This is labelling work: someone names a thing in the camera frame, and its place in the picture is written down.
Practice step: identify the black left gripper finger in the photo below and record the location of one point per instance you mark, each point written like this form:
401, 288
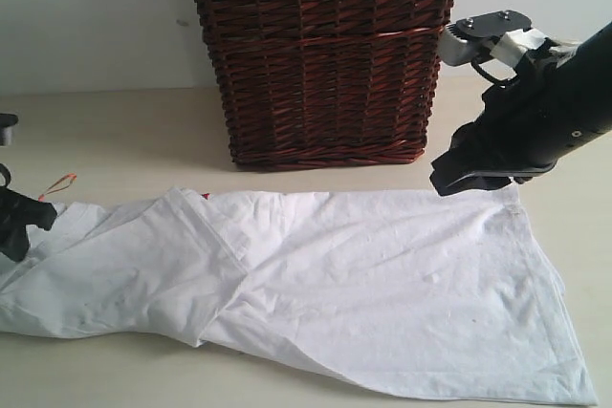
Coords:
15, 244
18, 211

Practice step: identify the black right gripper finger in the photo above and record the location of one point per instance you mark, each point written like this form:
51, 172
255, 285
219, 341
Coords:
458, 171

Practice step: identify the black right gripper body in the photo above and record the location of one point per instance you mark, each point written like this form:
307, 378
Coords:
548, 113

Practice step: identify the white t-shirt with red lettering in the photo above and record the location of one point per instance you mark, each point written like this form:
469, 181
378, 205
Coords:
401, 292

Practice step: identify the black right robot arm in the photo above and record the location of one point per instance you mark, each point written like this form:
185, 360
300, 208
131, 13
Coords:
558, 101

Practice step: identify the dark brown wicker basket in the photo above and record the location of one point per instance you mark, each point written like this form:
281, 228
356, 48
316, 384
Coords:
324, 83

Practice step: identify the orange garment tag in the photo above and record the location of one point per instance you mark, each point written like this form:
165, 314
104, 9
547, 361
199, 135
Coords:
60, 185

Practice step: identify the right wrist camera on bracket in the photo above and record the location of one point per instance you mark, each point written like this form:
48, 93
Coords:
505, 36

